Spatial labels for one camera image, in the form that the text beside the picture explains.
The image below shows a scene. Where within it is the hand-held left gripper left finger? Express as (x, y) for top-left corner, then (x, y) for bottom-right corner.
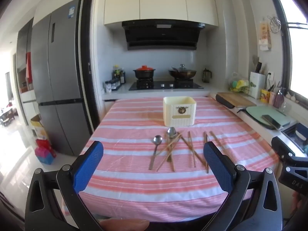
(25, 141), (104, 231)

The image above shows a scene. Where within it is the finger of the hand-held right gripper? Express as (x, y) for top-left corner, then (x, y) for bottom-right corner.
(271, 136), (296, 162)

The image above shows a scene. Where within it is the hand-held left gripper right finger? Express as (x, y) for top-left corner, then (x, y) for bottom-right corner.
(203, 141), (283, 231)

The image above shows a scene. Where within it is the wooden chopsticks group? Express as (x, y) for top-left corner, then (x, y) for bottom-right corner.
(156, 130), (228, 174)

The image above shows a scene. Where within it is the silver metal spoon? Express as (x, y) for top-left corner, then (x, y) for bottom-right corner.
(166, 127), (177, 163)
(148, 135), (163, 170)

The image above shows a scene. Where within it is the cream plastic utensil holder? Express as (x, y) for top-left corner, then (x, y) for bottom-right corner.
(163, 96), (197, 128)

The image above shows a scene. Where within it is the person's right hand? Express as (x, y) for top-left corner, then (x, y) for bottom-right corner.
(292, 190), (305, 220)

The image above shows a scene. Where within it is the person's left hand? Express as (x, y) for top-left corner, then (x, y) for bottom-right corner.
(99, 218), (150, 231)

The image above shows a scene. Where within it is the kitchen sink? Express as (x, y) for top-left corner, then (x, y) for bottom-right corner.
(281, 122), (308, 160)

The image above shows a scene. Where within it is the black smartphone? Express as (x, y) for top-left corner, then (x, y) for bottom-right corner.
(261, 114), (282, 129)

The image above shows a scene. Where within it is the red and blue gift bag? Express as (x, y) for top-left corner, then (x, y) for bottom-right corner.
(34, 138), (56, 165)

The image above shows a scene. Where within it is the soap dispenser bottle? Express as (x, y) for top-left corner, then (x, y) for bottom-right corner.
(274, 88), (286, 109)

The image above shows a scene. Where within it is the pink striped tablecloth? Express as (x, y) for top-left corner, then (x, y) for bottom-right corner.
(77, 96), (281, 223)

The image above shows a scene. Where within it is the yellow box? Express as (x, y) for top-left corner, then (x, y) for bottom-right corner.
(260, 89), (271, 103)

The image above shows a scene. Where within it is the cardboard box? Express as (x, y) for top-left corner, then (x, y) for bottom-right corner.
(30, 114), (49, 140)

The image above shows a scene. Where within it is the wooden cutting board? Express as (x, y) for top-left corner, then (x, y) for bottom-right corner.
(218, 92), (257, 108)

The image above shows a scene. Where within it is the white knife block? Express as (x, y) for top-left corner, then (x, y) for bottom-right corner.
(249, 71), (266, 99)

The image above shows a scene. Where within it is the plastic bag with sponges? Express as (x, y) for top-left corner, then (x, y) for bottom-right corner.
(228, 72), (251, 94)

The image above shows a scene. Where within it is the dark glass jug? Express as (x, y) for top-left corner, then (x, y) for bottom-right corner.
(202, 68), (212, 83)

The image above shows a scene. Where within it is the grey refrigerator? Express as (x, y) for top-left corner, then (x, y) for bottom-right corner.
(30, 0), (95, 157)

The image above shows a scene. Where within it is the black gas hob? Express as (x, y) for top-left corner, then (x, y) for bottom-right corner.
(128, 80), (204, 91)

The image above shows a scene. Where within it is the cluster of sauce bottles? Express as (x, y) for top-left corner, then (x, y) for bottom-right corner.
(112, 65), (126, 85)

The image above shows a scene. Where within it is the wok with glass lid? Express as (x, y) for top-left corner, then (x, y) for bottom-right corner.
(168, 64), (197, 80)

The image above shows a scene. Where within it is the black pot with red lid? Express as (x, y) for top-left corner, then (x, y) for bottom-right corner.
(133, 65), (156, 80)

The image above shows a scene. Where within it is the red hanging cloth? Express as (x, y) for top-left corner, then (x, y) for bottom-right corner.
(25, 51), (33, 84)

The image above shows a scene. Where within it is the hanging metal trivet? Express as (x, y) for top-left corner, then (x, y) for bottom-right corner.
(267, 15), (282, 33)

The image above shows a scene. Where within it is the black range hood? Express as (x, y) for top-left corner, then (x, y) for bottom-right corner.
(121, 20), (206, 51)

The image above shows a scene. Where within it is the dark window frame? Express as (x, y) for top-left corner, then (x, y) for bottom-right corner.
(264, 0), (308, 109)

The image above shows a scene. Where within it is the hanging wall calendar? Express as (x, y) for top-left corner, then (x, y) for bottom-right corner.
(258, 20), (272, 52)

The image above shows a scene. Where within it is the white wall cabinet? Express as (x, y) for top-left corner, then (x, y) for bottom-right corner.
(104, 0), (219, 27)

